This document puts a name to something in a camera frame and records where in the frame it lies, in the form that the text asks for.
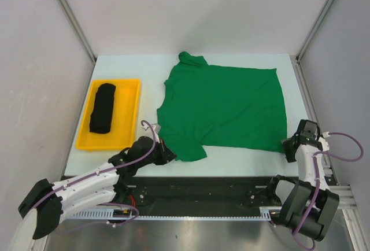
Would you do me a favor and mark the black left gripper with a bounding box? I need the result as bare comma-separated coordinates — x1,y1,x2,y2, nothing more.
136,138,176,168

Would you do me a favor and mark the green t-shirt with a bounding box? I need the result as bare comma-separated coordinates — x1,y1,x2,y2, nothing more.
157,52,287,162

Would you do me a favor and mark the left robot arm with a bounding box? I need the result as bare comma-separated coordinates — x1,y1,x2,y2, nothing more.
18,136,176,239

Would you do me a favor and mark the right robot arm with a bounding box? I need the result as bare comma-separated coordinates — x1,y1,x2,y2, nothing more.
267,131,339,241

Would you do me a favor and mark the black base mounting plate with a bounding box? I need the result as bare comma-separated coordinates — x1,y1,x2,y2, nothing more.
115,177,282,209

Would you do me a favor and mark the yellow plastic tray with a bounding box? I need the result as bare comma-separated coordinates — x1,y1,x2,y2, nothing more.
76,79,141,151

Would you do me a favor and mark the rolled black t-shirt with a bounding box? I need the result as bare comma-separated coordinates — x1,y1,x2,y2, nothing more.
89,83,116,134

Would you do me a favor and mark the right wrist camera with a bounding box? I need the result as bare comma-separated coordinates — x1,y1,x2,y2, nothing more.
297,119,321,140

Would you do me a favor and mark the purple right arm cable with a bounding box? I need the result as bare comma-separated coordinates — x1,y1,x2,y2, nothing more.
291,131,364,250

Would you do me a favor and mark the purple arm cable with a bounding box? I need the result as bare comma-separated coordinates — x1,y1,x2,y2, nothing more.
30,120,162,230
291,131,364,250

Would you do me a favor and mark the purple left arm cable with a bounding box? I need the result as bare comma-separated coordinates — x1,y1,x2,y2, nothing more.
30,120,162,230

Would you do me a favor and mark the white slotted cable duct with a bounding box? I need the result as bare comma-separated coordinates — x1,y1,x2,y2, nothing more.
69,204,271,221

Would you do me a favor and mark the right aluminium corner post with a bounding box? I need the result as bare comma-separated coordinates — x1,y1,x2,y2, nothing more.
296,0,349,61

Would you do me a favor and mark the aluminium corner post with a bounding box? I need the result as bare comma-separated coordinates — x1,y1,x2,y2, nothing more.
296,0,349,61
43,0,97,62

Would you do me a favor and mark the left aluminium corner post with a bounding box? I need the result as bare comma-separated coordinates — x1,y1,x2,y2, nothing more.
43,0,97,62

